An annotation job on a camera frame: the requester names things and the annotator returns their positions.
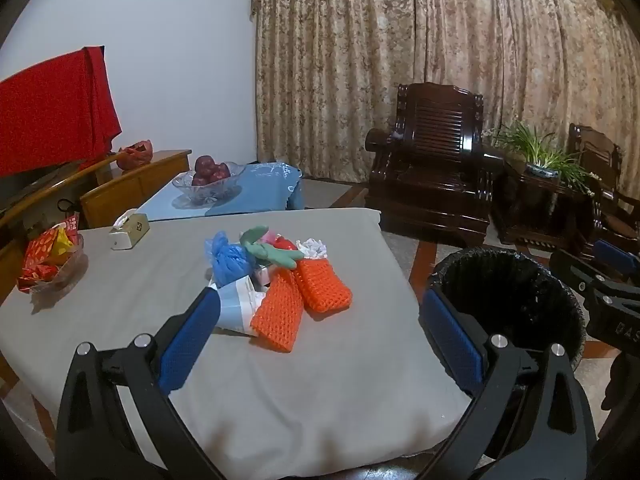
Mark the glass fruit bowl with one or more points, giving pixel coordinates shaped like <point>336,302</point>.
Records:
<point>220,190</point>

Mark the glass snack dish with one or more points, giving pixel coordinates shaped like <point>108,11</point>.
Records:
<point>70,275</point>

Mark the dark wooden armchair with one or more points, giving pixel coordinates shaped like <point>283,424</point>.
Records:
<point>597,160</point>
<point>435,160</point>

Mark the yellow snack packet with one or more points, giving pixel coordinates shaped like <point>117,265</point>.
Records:
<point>61,242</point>

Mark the red cloth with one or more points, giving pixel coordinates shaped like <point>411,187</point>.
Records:
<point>55,110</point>

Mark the red apple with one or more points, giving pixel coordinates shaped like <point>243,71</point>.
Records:
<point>204,164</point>
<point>221,171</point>
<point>200,180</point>

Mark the dark orange plastic bag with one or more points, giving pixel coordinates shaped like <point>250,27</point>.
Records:
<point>134,155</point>

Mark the orange foam net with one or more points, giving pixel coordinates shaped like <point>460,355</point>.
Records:
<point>277,312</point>
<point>322,285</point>

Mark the beige patterned curtain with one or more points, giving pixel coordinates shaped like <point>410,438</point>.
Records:
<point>400,35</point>

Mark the tissue box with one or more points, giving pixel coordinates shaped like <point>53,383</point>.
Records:
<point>131,232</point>

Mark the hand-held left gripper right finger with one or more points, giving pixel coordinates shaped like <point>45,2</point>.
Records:
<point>450,342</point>

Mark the blue plastic bag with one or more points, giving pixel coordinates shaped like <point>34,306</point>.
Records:
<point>227,257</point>

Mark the blue tablecloth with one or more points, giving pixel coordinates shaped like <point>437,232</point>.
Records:
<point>260,190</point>

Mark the red plastic bag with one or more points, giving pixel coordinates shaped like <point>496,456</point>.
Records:
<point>286,245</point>

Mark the black trash bin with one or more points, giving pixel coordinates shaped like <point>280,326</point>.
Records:
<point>510,290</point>

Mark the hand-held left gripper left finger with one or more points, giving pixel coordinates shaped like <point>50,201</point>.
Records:
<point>190,332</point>

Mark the green glove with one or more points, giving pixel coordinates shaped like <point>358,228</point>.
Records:
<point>267,252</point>

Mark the dark wooden side table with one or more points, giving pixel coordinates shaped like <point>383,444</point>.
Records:
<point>540,210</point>

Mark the pink plastic cup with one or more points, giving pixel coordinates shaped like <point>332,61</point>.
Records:
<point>272,237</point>

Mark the green potted plant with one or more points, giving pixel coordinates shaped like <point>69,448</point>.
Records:
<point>535,147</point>

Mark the white crumpled plastic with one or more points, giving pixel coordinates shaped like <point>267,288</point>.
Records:
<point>312,249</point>

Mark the white and blue wrapper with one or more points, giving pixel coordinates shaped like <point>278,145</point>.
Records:
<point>235,310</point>

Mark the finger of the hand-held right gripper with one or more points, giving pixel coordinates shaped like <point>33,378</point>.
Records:
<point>617,256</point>
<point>575,272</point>

